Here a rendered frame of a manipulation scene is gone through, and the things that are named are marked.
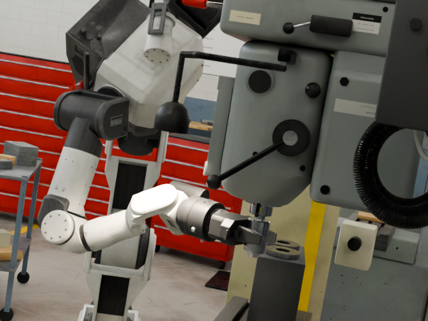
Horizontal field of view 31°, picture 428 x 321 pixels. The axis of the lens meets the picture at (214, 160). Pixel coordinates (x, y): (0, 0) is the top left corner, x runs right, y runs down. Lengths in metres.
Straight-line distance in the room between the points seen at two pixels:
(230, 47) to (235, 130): 9.32
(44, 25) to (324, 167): 10.41
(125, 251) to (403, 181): 1.04
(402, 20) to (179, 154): 5.20
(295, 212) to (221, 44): 7.64
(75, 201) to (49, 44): 9.92
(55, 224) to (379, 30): 0.83
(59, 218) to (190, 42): 0.55
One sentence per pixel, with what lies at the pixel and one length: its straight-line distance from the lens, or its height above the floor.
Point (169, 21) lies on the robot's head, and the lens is 1.85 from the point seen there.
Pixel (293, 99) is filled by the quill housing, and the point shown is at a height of 1.53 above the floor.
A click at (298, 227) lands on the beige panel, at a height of 0.96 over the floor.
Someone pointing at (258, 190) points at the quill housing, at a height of 1.34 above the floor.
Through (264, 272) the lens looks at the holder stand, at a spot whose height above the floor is 1.09.
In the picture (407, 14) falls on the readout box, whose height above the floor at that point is 1.68.
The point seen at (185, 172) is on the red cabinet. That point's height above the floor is 0.73.
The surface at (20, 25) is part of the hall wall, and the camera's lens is 11.91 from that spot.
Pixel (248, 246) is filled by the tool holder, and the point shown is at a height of 1.21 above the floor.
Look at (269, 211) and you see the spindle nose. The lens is 1.59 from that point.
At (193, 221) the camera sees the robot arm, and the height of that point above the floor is 1.23.
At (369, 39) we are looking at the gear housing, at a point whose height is 1.66.
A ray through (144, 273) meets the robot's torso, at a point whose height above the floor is 0.94.
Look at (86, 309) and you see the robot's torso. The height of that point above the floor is 0.73.
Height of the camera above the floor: 1.55
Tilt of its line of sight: 6 degrees down
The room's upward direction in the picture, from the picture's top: 9 degrees clockwise
